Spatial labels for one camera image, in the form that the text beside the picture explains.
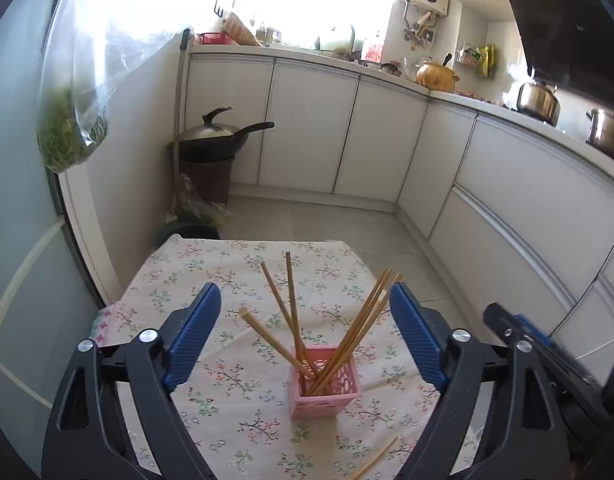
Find white kitchen countertop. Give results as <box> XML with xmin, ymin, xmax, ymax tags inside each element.
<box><xmin>188</xmin><ymin>42</ymin><xmax>614</xmax><ymax>181</ymax></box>

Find bundle of wooden chopsticks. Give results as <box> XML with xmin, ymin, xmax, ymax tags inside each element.
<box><xmin>239</xmin><ymin>252</ymin><xmax>404</xmax><ymax>397</ymax></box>

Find white kitchen cabinets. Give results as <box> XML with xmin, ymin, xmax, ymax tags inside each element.
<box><xmin>184</xmin><ymin>52</ymin><xmax>614</xmax><ymax>368</ymax></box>

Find brown bin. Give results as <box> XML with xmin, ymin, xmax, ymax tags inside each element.
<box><xmin>179</xmin><ymin>156</ymin><xmax>236</xmax><ymax>206</ymax></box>

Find clear plastic bag of greens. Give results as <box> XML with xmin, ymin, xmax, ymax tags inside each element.
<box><xmin>37</xmin><ymin>0</ymin><xmax>188</xmax><ymax>174</ymax></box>

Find dark round basin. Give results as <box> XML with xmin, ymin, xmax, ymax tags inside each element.
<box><xmin>154</xmin><ymin>220</ymin><xmax>222</xmax><ymax>250</ymax></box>

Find black wok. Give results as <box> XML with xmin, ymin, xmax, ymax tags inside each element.
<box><xmin>175</xmin><ymin>121</ymin><xmax>276</xmax><ymax>164</ymax></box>

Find golden cooking pot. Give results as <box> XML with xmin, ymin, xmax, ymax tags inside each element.
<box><xmin>415</xmin><ymin>53</ymin><xmax>460</xmax><ymax>94</ymax></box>

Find black range hood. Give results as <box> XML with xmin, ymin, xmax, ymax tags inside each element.
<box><xmin>498</xmin><ymin>0</ymin><xmax>614</xmax><ymax>107</ymax></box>

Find bag of green vegetables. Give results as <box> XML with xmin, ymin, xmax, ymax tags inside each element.
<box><xmin>176</xmin><ymin>174</ymin><xmax>232</xmax><ymax>226</ymax></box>

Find large steel pot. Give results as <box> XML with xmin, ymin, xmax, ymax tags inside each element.
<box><xmin>585</xmin><ymin>108</ymin><xmax>614</xmax><ymax>166</ymax></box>

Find wall rack with packets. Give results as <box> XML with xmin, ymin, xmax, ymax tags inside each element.
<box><xmin>456</xmin><ymin>41</ymin><xmax>498</xmax><ymax>80</ymax></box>

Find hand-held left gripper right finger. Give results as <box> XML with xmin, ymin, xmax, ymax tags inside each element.
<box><xmin>389</xmin><ymin>282</ymin><xmax>572</xmax><ymax>480</ymax></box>

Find mop pole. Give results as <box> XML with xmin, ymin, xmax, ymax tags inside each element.
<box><xmin>172</xmin><ymin>28</ymin><xmax>192</xmax><ymax>222</ymax></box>

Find pink perforated plastic basket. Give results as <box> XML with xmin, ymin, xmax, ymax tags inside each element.
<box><xmin>288</xmin><ymin>345</ymin><xmax>363</xmax><ymax>420</ymax></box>

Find woven bamboo board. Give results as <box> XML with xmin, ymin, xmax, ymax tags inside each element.
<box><xmin>221</xmin><ymin>11</ymin><xmax>264</xmax><ymax>47</ymax></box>

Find single bamboo chopstick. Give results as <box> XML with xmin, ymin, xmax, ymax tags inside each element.
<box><xmin>346</xmin><ymin>435</ymin><xmax>399</xmax><ymax>480</ymax></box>

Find small steel pot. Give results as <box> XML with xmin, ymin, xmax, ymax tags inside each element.
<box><xmin>516</xmin><ymin>80</ymin><xmax>562</xmax><ymax>126</ymax></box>

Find floral tablecloth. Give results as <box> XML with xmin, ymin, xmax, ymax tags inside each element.
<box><xmin>89</xmin><ymin>235</ymin><xmax>488</xmax><ymax>480</ymax></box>

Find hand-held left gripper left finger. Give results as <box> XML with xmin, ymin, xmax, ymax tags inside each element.
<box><xmin>42</xmin><ymin>282</ymin><xmax>222</xmax><ymax>480</ymax></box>

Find white cable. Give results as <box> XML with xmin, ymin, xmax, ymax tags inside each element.
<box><xmin>573</xmin><ymin>327</ymin><xmax>614</xmax><ymax>361</ymax></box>

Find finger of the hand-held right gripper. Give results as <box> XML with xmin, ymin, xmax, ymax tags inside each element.
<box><xmin>512</xmin><ymin>313</ymin><xmax>558</xmax><ymax>351</ymax></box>
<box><xmin>483</xmin><ymin>302</ymin><xmax>612</xmax><ymax>428</ymax></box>

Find water heater pipes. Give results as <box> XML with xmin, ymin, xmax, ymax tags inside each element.
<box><xmin>403</xmin><ymin>10</ymin><xmax>438</xmax><ymax>51</ymax></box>

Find dark wok lid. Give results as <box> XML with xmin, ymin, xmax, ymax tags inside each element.
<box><xmin>177</xmin><ymin>106</ymin><xmax>236</xmax><ymax>142</ymax></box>

